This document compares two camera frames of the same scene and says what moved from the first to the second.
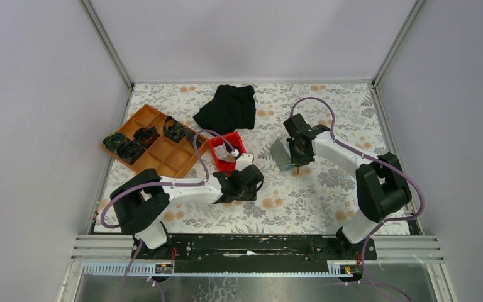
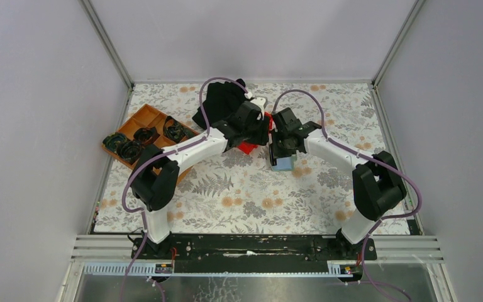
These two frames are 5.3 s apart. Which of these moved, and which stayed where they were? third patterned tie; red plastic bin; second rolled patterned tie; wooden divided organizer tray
Moved: red plastic bin
Stayed: third patterned tie; second rolled patterned tie; wooden divided organizer tray
